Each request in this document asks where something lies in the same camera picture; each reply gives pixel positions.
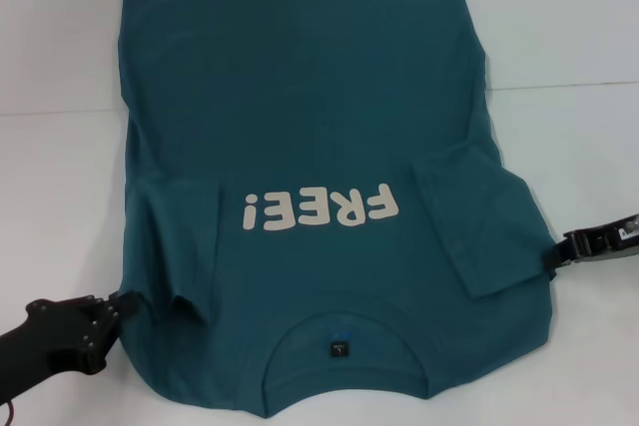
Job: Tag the teal t-shirt with FREE print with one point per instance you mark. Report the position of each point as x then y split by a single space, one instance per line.
324 97

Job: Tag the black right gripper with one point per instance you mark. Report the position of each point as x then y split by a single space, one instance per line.
628 244

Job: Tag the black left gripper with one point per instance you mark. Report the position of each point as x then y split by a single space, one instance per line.
45 331

